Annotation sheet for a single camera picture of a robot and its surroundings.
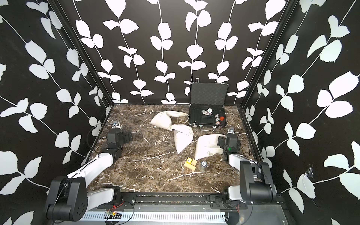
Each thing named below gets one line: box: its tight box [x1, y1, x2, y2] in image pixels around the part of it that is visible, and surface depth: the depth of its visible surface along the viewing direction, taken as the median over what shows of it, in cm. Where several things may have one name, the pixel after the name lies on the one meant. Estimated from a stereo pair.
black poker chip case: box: [188, 77, 230, 132], surface depth 113 cm
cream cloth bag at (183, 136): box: [171, 124, 194, 155], surface depth 94 cm
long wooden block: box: [183, 162, 197, 172], surface depth 88 cm
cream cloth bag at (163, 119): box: [149, 110, 190, 131], surface depth 103 cm
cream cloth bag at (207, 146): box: [195, 134, 227, 161], surface depth 92 cm
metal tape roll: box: [200, 160, 208, 168], surface depth 83 cm
